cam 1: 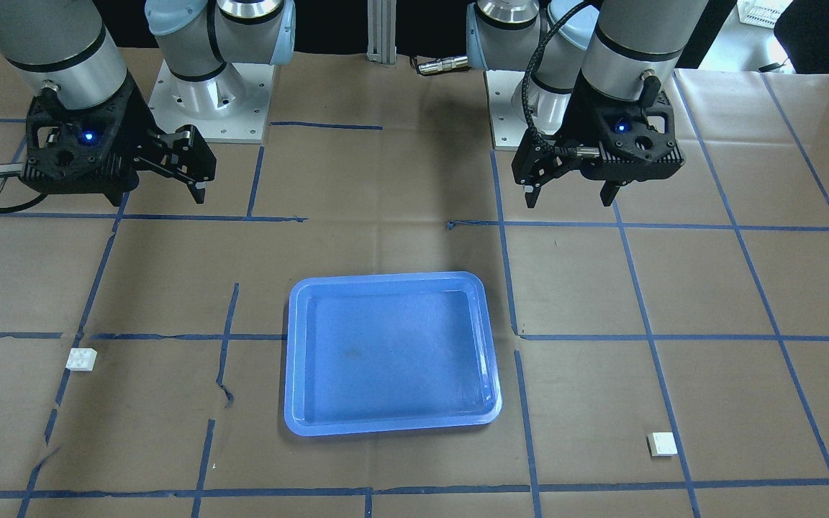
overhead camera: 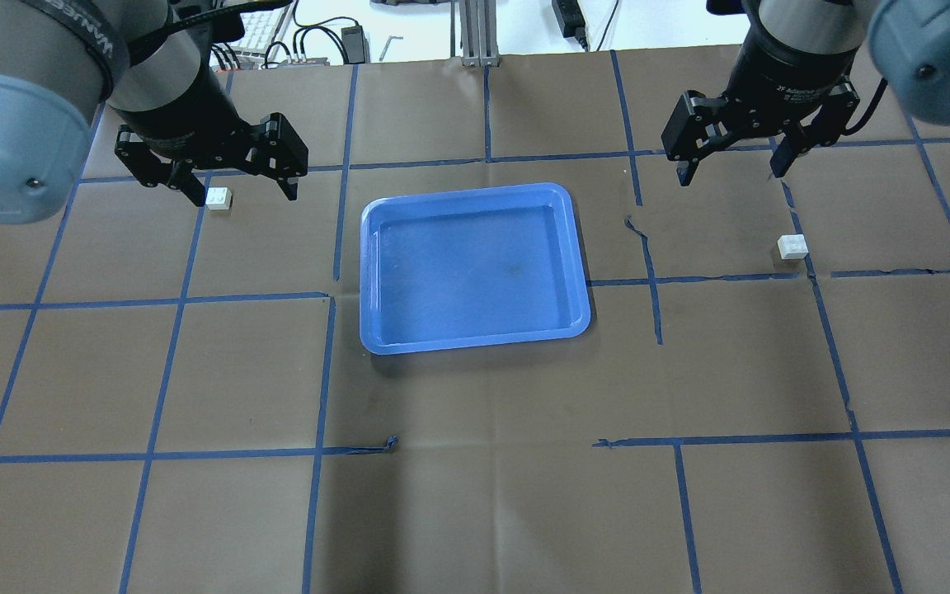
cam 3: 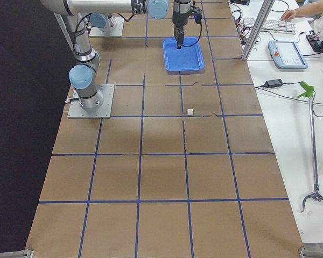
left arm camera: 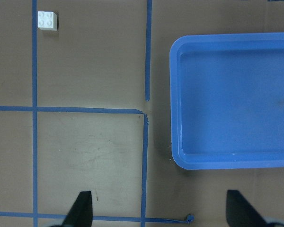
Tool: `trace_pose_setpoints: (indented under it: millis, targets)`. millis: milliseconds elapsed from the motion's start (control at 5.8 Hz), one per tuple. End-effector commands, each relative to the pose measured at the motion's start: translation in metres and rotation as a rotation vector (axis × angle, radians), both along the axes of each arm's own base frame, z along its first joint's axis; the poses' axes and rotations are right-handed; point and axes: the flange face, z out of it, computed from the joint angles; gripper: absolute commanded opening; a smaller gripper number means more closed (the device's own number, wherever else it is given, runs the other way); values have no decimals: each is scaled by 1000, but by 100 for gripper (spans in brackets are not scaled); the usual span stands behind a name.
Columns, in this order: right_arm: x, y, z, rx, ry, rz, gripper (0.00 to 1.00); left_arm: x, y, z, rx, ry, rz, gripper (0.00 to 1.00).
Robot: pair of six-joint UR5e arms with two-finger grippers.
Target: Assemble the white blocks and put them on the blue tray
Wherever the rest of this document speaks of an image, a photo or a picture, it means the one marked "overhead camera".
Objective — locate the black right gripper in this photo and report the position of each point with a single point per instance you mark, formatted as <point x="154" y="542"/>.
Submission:
<point x="780" y="73"/>

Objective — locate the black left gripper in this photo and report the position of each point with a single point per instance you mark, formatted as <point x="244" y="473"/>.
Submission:
<point x="181" y="113"/>

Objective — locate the white block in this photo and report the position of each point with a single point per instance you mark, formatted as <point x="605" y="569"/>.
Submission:
<point x="792" y="247"/>
<point x="218" y="198"/>

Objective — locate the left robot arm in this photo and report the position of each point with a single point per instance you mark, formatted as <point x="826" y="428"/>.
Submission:
<point x="148" y="61"/>

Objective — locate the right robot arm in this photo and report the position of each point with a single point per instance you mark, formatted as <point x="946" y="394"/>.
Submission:
<point x="812" y="72"/>

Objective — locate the blue plastic tray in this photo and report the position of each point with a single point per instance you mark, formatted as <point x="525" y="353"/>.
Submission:
<point x="483" y="267"/>

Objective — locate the white keyboard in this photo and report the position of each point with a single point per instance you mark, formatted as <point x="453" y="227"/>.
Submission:
<point x="259" y="31"/>

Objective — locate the small black adapter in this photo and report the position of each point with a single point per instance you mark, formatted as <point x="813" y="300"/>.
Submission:
<point x="355" y="45"/>

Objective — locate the black power adapter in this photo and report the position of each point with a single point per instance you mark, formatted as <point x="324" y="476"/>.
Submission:
<point x="571" y="21"/>

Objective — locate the aluminium frame post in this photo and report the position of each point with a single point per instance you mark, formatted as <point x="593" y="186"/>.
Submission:
<point x="476" y="30"/>

